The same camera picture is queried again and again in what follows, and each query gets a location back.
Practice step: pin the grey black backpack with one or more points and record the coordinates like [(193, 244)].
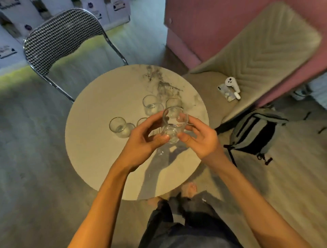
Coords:
[(255, 130)]

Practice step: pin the person's right hand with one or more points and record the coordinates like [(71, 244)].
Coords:
[(204, 143)]

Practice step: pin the person's left foot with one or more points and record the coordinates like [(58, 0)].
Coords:
[(154, 201)]

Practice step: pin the person's dark grey jeans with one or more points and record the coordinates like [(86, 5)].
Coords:
[(196, 212)]

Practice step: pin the beige upholstered chair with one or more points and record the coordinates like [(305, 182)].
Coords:
[(268, 46)]

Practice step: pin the smartphone with pale case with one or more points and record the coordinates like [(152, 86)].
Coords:
[(224, 93)]

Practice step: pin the houndstooth folding chair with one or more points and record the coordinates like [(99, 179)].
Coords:
[(58, 35)]

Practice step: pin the round marble table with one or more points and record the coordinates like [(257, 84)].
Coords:
[(97, 153)]

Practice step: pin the person's foot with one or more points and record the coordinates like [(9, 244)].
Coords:
[(189, 189), (154, 201)]

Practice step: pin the person's right foot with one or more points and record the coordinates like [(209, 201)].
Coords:
[(189, 189)]

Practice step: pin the white floor bin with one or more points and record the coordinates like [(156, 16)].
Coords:
[(301, 92)]

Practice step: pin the bank of white lockers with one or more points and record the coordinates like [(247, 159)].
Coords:
[(23, 12)]

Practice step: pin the person's right forearm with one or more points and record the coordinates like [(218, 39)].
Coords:
[(255, 204)]

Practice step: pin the person's left hand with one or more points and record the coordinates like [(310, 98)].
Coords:
[(138, 148)]

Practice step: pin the pink counter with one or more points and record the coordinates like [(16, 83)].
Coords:
[(204, 25)]

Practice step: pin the white handheld controller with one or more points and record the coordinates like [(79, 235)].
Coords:
[(233, 84)]

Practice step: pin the clear drinking glass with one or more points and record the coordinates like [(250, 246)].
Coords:
[(120, 127), (173, 102), (173, 132), (152, 106), (141, 122)]

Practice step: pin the person's left forearm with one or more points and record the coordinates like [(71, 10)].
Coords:
[(102, 209)]

